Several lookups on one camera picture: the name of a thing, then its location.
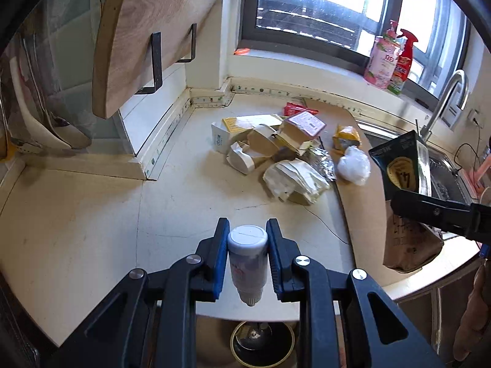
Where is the person right hand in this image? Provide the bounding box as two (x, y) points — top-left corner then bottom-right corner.
(453, 260), (490, 361)

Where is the wooden cutting board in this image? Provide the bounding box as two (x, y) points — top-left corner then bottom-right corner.
(92, 0), (215, 119)

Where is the red spray bottle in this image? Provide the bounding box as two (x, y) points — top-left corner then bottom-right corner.
(387, 29), (419, 95)

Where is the round black trash bin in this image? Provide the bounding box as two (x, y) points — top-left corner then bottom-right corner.
(230, 321), (296, 367)

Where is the white plastic bottle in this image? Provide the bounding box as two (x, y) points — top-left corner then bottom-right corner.
(227, 224), (268, 307)

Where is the orange small object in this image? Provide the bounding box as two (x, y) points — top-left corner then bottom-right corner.
(234, 48), (250, 56)

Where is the brown paper cup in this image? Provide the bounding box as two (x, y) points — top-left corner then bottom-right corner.
(247, 125), (282, 157)

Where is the white printed small box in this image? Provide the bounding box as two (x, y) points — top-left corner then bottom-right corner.
(211, 122), (231, 155)

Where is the chrome kitchen faucet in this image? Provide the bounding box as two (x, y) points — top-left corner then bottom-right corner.
(419, 69), (470, 143)

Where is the crumpled white paper bag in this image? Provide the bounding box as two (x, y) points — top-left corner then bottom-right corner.
(262, 159), (330, 205)

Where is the red snack wrapper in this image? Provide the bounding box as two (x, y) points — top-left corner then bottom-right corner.
(283, 102), (319, 117)

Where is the yellow crumpled wrapper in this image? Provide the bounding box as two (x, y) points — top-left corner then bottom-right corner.
(332, 125), (361, 152)

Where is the aluminium foil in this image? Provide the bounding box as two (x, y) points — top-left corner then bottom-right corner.
(307, 146), (336, 182)

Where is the yellow carton box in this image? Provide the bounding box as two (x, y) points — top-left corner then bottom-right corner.
(222, 114), (283, 133)

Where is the pink refill pouch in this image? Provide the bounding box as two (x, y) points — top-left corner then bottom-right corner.
(364, 20), (401, 90)

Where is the white plastic bag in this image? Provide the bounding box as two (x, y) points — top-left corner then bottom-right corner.
(337, 145), (371, 186)

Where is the steel sink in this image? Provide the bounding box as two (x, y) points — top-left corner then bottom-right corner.
(357, 121), (472, 204)

